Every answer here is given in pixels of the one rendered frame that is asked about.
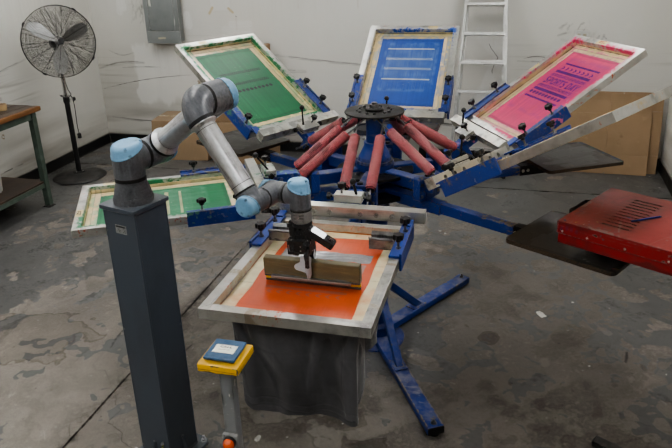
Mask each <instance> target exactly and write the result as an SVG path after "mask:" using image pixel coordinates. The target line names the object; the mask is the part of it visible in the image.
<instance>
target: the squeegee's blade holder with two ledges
mask: <svg viewBox="0 0 672 448"><path fill-rule="evenodd" d="M271 278H277V279H287V280H296V281H305V282H314V283H323V284H332V285H341V286H351V285H352V282H345V281H335V280H326V279H317V278H310V279H307V277H298V276H289V275H280V274H272V275H271Z"/></svg>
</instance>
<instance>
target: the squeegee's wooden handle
mask: <svg viewBox="0 0 672 448"><path fill-rule="evenodd" d="M263 262H264V272H265V275H268V276H271V275H272V274H280V275H289V276H298V277H307V275H306V273H304V272H301V271H298V270H296V269H295V267H294V265H295V264H297V263H299V262H300V257H292V256H282V255H272V254H265V256H264V257H263ZM311 267H312V276H311V278H317V279H326V280H335V281H345V282H352V285H360V284H361V282H362V267H361V263H352V262H342V261H332V260H322V259H312V258H311Z"/></svg>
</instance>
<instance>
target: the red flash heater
mask: <svg viewBox="0 0 672 448"><path fill-rule="evenodd" d="M655 216H662V217H660V218H654V219H648V220H642V221H637V222H631V220H636V219H642V218H649V217H655ZM556 232H558V241H557V242H560V243H563V244H567V245H570V246H573V247H576V248H580V249H583V250H586V251H590V252H593V253H596V254H600V255H603V256H606V257H610V258H613V259H616V260H620V261H623V262H626V263H630V264H633V265H636V266H639V267H643V268H646V269H649V270H653V271H656V272H659V273H663V274H666V275H669V276H672V201H667V200H663V199H659V198H654V197H650V196H646V195H641V194H637V193H633V192H628V191H624V190H620V189H615V188H610V189H608V190H607V191H605V192H603V193H602V194H600V195H598V196H597V197H595V198H593V199H592V200H590V201H589V202H587V203H585V204H584V205H582V206H580V207H579V208H577V209H575V210H574V211H572V212H571V213H569V214H567V215H566V216H564V217H562V218H561V219H559V220H558V221H557V231H556Z"/></svg>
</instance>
